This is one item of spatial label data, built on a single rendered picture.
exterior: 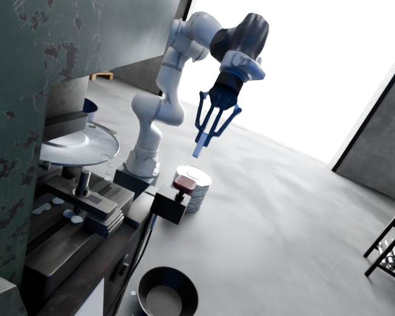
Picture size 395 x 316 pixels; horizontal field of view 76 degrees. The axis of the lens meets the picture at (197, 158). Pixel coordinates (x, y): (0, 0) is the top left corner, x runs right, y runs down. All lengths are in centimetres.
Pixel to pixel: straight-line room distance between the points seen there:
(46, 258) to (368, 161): 544
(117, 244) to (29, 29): 51
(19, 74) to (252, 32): 58
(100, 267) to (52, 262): 14
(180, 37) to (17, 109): 91
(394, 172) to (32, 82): 578
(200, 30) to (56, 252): 81
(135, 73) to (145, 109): 440
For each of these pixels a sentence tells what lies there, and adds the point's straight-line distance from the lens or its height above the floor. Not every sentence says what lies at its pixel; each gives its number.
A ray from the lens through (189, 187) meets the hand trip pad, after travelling 70.
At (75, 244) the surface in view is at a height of 71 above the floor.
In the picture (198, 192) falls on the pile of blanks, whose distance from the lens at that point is 191.
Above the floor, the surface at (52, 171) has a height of 76.
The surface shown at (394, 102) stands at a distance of 552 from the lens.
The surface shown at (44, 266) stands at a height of 70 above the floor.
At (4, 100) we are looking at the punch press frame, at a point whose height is 100.
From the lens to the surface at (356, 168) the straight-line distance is 562.
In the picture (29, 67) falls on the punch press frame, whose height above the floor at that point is 103.
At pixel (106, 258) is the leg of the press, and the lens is 65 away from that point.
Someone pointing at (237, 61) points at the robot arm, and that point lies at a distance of 69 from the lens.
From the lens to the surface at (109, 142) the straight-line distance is 75.
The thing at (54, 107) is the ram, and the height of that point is 91.
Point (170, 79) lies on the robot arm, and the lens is 119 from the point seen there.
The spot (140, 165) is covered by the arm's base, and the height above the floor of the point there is 51.
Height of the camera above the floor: 110
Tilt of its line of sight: 22 degrees down
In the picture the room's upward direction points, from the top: 22 degrees clockwise
